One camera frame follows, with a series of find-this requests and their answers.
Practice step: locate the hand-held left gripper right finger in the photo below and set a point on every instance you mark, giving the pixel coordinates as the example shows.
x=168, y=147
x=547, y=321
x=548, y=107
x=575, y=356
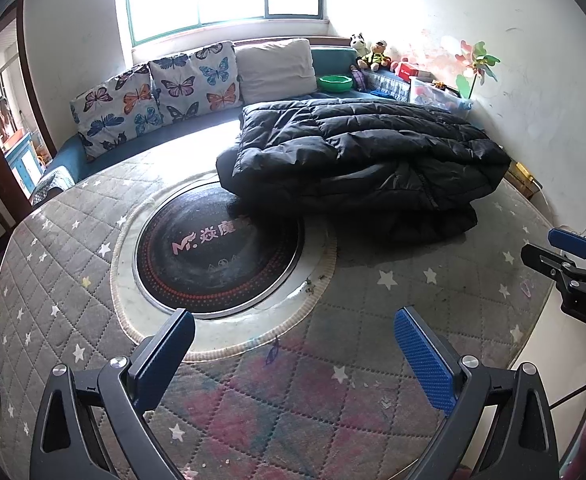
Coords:
x=425, y=355

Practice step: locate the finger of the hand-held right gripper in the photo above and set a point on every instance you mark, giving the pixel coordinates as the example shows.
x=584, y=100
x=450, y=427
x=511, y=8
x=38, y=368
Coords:
x=570, y=242
x=543, y=257

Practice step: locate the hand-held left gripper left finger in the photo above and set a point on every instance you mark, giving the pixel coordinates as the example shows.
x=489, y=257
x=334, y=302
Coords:
x=160, y=355

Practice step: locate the black puffer jacket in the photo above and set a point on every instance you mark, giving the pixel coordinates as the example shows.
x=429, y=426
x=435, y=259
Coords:
x=373, y=160

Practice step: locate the round black heating plate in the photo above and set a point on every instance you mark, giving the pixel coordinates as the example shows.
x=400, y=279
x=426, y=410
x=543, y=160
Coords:
x=213, y=270

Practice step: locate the clear plastic storage box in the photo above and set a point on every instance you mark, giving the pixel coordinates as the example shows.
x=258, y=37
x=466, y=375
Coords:
x=433, y=92

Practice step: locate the grey patterned seat cushion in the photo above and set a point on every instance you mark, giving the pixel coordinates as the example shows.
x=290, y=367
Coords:
x=53, y=185

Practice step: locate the colourful pinwheel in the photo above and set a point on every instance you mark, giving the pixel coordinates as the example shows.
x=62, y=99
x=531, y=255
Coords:
x=475, y=62

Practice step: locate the blue corner sofa bench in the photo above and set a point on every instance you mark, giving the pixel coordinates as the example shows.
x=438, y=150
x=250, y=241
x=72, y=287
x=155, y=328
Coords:
x=123, y=147

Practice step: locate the red box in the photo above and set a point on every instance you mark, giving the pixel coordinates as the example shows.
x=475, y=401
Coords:
x=410, y=71

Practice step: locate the blue cabinet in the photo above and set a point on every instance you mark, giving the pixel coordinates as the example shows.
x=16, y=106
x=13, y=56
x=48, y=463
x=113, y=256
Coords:
x=23, y=165

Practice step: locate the pink plush toy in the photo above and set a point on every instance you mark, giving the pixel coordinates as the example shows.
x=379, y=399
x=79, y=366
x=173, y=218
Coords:
x=398, y=66

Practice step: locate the butterfly print pillow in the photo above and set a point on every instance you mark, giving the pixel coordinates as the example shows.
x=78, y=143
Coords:
x=193, y=80
x=113, y=110

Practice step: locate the purple toy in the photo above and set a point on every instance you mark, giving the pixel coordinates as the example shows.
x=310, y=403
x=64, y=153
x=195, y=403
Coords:
x=359, y=79

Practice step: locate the bear plush toy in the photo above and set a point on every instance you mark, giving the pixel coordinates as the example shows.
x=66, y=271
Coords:
x=375, y=57

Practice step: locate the green plastic basin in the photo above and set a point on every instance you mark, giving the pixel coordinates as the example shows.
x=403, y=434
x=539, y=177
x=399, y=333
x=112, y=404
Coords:
x=334, y=83

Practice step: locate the husky plush toy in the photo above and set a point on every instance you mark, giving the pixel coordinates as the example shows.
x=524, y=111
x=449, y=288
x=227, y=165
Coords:
x=359, y=42

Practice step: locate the white pillow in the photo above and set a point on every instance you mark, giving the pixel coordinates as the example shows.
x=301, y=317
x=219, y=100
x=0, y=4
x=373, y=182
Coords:
x=273, y=67

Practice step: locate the brown wooden door frame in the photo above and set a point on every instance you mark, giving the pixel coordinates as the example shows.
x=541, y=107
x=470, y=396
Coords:
x=35, y=105

